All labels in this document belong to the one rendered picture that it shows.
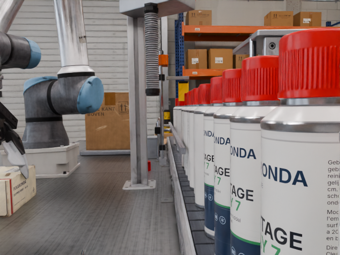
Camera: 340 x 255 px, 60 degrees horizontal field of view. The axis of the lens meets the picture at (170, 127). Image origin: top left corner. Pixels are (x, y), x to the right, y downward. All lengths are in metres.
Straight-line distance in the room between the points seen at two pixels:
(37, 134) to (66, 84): 0.19
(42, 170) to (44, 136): 0.11
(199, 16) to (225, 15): 1.04
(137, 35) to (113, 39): 4.53
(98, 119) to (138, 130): 0.63
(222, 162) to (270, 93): 0.10
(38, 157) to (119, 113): 0.51
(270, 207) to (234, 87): 0.16
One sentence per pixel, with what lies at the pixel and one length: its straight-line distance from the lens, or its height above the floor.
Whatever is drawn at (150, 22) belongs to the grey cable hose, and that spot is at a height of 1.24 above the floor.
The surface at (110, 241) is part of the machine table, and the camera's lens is 0.53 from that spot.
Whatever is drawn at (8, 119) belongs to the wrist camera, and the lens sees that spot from 0.79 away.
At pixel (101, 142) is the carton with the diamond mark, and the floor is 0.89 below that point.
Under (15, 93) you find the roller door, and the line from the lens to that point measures 5.62.
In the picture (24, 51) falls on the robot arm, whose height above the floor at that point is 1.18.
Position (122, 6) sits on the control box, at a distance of 0.81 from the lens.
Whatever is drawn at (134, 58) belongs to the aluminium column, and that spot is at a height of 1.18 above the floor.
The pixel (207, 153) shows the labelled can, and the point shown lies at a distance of 0.38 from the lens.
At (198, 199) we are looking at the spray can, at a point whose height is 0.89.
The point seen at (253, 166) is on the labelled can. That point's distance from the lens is 0.22.
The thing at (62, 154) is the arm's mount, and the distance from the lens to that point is 1.00.
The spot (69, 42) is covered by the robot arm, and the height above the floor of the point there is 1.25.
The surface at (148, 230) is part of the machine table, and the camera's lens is 0.56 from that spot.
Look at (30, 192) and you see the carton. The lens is 0.82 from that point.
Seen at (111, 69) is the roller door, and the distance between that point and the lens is 5.27.
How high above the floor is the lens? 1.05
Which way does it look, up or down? 4 degrees down
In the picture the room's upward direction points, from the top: 1 degrees counter-clockwise
